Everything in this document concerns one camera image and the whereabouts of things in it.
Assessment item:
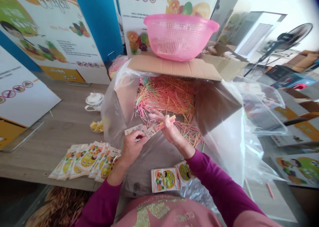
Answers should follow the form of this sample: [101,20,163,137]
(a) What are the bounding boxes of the person's left hand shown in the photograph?
[123,131,148,163]

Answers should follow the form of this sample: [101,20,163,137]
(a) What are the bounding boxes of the person's right hand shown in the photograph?
[149,111,193,154]

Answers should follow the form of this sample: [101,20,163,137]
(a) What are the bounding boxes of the bundle of coloured sticks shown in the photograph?
[156,114,177,131]

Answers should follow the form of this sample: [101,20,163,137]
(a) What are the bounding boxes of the small printed fruit packet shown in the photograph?
[124,124,158,138]

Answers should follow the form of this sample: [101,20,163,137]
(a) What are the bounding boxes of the pile of loose coloured sticks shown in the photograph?
[133,75,207,153]

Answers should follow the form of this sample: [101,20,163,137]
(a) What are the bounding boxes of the large cardboard box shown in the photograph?
[112,54,244,163]

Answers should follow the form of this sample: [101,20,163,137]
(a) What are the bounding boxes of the stack of empty printed packets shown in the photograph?
[150,168,180,193]
[174,159,198,182]

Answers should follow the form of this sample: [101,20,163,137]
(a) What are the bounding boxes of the bag of yellow pieces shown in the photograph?
[89,120,106,133]

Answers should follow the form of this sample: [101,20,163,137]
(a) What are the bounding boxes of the bag of pink sticks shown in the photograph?
[107,56,131,80]

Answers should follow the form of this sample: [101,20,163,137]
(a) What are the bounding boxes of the white ceramic teapot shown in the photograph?
[84,91,104,112]

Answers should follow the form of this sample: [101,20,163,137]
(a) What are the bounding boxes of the clear plastic bag liner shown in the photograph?
[101,56,287,212]

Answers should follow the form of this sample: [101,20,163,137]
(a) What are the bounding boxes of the pink plastic basket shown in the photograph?
[143,13,220,62]

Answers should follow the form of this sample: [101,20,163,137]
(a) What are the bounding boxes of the row of printed fruit packets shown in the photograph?
[48,141,122,183]

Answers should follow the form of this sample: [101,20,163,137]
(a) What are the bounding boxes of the open cardboard box with goods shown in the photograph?
[200,43,249,82]

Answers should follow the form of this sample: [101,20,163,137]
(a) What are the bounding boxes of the person's body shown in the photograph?
[113,194,250,227]

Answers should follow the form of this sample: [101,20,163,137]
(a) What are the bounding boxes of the crumpled clear plastic bag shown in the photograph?
[233,75,291,137]

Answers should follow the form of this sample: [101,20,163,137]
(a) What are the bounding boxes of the fruit display board behind basket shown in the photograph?
[114,0,223,58]

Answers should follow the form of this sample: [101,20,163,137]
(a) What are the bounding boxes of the white air cooler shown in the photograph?
[235,11,287,57]

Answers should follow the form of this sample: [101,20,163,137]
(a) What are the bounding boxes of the single pink stick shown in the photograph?
[266,183,275,200]

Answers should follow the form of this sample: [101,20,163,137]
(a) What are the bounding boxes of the tall fruit display board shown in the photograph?
[0,0,124,84]

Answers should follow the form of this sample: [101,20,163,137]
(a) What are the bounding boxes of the printed orange cartons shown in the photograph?
[270,103,319,148]

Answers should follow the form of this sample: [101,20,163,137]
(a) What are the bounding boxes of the blue box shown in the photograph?
[271,72,316,91]

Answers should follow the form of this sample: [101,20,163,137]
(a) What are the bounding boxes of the white display board orange base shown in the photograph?
[0,44,62,152]

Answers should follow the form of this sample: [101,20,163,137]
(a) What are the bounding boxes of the flat printed cartoon carton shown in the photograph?
[275,153,319,188]

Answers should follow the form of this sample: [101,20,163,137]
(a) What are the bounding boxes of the black electric fan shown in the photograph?
[243,22,314,78]

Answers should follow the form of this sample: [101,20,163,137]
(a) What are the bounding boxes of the brown cardboard boxes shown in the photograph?
[286,49,319,73]

